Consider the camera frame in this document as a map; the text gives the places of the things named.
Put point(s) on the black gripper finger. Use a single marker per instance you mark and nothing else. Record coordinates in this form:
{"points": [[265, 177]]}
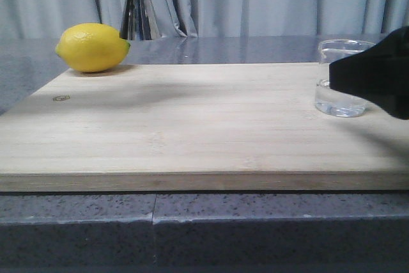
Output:
{"points": [[379, 74]]}

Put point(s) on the clear glass beaker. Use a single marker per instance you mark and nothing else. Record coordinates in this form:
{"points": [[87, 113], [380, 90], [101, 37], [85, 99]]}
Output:
{"points": [[329, 101]]}

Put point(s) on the steel double jigger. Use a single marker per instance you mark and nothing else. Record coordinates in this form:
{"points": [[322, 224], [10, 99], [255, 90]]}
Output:
{"points": [[139, 21]]}

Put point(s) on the yellow lemon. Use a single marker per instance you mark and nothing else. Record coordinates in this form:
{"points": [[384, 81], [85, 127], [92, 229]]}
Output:
{"points": [[92, 47]]}

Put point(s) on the grey curtain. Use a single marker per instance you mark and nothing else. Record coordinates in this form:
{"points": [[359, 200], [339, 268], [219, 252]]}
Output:
{"points": [[210, 18]]}

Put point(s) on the light wooden cutting board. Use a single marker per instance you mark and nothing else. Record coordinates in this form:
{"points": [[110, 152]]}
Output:
{"points": [[195, 127]]}

